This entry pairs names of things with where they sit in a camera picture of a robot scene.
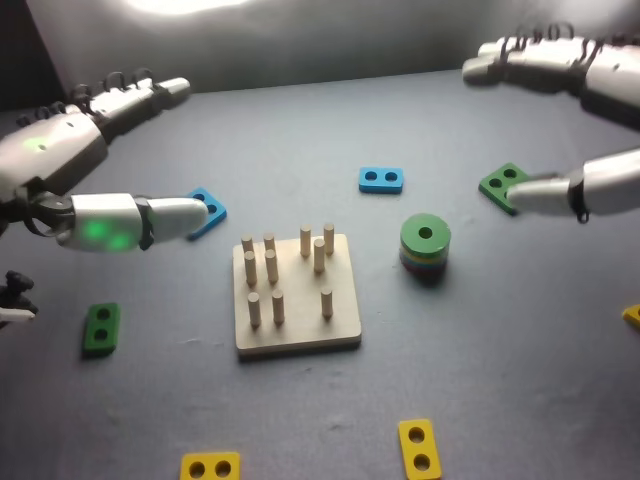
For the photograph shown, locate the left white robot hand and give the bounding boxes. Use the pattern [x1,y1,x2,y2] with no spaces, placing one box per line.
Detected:
[0,68,211,254]

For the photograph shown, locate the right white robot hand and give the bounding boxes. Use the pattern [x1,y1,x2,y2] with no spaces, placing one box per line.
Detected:
[461,22,640,225]

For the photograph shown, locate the yellow two-hole rectangular block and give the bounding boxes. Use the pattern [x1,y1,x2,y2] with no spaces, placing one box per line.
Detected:
[397,418,444,480]

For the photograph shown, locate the blue two-hole rectangular block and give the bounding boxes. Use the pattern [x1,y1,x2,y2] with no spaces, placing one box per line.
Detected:
[358,167,405,195]

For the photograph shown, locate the green two-hole rectangular block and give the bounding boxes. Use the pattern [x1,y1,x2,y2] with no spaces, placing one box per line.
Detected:
[81,302,122,359]

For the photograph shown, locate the yellow four-hole square block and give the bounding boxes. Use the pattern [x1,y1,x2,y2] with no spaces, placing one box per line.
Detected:
[179,452,242,480]

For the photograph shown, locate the grey table cloth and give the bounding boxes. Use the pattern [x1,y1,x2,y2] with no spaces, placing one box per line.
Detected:
[0,67,640,480]

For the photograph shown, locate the blue four-hole square block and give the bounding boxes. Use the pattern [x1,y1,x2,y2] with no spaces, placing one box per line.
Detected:
[187,187,228,242]

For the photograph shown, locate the green four-hole square block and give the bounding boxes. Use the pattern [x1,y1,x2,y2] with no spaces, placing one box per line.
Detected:
[478,162,534,217]

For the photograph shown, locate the green round ring block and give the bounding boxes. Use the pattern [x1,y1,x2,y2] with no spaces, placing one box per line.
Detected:
[399,213,453,257]

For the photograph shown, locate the beige perforated block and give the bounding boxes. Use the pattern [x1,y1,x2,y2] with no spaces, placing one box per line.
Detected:
[232,222,363,362]

